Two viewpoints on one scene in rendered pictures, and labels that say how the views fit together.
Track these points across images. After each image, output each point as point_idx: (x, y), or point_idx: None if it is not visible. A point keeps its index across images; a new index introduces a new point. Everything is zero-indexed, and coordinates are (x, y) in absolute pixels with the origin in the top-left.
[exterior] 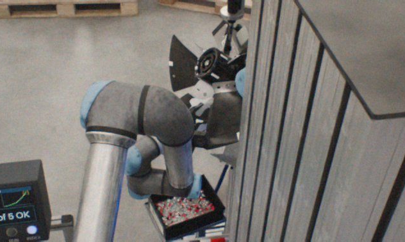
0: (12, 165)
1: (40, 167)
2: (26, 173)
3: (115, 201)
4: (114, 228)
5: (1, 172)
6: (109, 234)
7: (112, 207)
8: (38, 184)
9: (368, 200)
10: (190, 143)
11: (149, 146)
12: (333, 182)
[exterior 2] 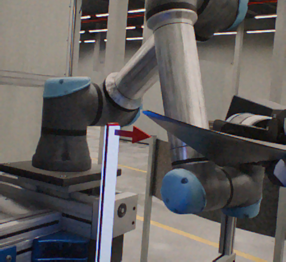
0: (272, 105)
1: (257, 105)
2: (249, 98)
3: (139, 51)
4: (127, 70)
5: (263, 102)
6: (123, 69)
7: (136, 53)
8: (232, 100)
9: None
10: (159, 46)
11: (240, 118)
12: None
